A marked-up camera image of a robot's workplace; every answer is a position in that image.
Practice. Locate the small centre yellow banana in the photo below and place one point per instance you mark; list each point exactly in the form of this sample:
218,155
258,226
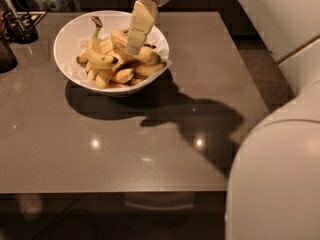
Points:
123,76

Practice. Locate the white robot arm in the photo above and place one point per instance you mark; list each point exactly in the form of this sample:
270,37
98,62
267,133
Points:
273,187

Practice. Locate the left curved yellow banana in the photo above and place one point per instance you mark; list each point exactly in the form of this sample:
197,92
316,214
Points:
93,53

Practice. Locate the right lower yellow banana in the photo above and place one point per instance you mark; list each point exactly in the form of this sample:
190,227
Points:
144,70

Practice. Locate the large top yellow banana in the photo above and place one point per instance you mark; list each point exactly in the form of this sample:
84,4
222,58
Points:
145,55

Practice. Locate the bottom left yellow banana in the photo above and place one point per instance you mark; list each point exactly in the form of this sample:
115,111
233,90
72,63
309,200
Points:
102,78

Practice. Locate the white ceramic bowl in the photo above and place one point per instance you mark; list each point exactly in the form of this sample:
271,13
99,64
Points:
70,40

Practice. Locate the dark round object left edge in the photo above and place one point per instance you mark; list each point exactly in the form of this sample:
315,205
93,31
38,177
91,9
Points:
8,60

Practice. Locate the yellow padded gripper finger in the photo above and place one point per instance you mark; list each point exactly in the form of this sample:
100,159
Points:
142,21

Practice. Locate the black wire pen holder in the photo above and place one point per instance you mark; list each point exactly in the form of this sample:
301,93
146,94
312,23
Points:
19,24

